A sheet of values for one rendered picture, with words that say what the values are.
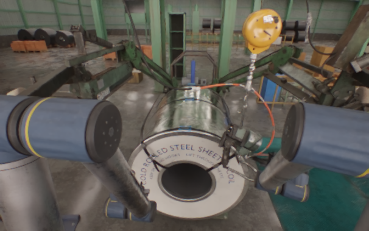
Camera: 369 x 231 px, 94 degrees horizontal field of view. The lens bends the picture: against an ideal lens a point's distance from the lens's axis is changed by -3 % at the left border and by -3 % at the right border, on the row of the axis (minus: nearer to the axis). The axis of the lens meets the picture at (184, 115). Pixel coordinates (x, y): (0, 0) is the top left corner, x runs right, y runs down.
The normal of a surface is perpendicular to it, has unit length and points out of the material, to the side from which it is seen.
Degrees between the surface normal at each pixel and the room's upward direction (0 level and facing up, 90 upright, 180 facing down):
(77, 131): 58
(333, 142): 66
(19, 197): 83
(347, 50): 90
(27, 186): 84
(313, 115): 28
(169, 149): 90
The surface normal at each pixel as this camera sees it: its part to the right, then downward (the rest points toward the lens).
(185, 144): -0.08, 0.45
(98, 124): 0.98, 0.01
